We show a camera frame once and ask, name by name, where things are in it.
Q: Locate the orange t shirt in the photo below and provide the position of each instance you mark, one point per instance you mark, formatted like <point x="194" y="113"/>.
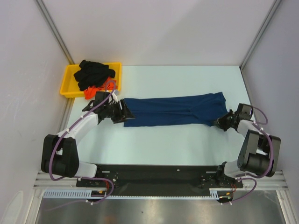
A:
<point x="108" y="85"/>

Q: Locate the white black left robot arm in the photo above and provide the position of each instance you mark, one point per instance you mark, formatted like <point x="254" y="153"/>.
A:
<point x="60" y="153"/>

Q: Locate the black t shirt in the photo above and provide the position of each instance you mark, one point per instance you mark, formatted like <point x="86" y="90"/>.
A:
<point x="92" y="74"/>

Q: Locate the blue t shirt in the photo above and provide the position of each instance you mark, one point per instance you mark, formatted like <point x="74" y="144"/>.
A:
<point x="199" y="109"/>

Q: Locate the yellow plastic bin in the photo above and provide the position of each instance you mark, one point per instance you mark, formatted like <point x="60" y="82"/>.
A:
<point x="69" y="86"/>

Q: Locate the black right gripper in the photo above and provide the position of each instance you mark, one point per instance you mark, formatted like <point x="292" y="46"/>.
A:
<point x="226" y="122"/>

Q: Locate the aluminium frame rail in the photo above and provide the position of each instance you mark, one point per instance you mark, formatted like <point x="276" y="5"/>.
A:
<point x="43" y="181"/>

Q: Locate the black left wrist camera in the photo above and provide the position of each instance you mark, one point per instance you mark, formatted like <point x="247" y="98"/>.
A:
<point x="102" y="98"/>

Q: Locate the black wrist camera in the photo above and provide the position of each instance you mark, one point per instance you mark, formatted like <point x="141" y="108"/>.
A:
<point x="244" y="109"/>
<point x="102" y="98"/>

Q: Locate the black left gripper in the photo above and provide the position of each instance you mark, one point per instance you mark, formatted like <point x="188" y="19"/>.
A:
<point x="126" y="114"/>

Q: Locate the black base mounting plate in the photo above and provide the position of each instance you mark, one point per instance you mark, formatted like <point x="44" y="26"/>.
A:
<point x="168" y="181"/>

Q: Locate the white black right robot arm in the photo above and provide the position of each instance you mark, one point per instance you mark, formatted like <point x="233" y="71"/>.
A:
<point x="259" y="153"/>

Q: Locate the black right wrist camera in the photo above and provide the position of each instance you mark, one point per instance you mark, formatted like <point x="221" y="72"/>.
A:
<point x="244" y="109"/>

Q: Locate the light blue cable duct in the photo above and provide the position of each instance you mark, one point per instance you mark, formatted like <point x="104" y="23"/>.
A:
<point x="99" y="194"/>

